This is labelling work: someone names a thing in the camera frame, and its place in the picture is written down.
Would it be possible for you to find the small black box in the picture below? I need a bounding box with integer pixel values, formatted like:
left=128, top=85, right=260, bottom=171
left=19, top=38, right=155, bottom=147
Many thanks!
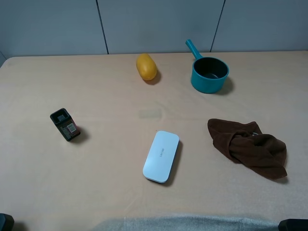
left=50, top=108, right=81, bottom=141

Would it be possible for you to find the white rectangular case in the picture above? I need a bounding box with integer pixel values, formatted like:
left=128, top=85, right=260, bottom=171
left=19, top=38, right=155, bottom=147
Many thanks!
left=142, top=130, right=180, bottom=184

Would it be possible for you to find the yellow mango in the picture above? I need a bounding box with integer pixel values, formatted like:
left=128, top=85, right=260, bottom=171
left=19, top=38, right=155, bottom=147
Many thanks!
left=136, top=53, right=157, bottom=81

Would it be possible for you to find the teal saucepan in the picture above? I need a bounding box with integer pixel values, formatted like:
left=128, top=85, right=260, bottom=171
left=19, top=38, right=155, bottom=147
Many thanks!
left=185, top=39, right=229, bottom=94

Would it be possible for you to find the brown cloth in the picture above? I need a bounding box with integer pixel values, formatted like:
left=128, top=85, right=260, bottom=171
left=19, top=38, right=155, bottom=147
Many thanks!
left=207, top=118, right=287, bottom=180

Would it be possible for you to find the grey fabric at bottom edge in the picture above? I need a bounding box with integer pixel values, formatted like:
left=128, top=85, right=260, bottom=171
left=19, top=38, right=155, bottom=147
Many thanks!
left=93, top=215, right=278, bottom=231

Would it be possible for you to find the black right corner block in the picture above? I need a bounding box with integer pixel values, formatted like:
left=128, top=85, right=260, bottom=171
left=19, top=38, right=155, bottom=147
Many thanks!
left=278, top=219, right=308, bottom=231

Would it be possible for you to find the black corner block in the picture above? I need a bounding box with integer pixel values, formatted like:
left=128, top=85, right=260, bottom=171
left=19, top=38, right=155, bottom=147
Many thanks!
left=278, top=219, right=308, bottom=231
left=0, top=213, right=14, bottom=231

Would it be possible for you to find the black left corner block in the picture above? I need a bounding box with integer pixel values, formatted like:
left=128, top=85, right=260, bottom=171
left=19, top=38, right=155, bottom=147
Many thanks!
left=0, top=213, right=14, bottom=231

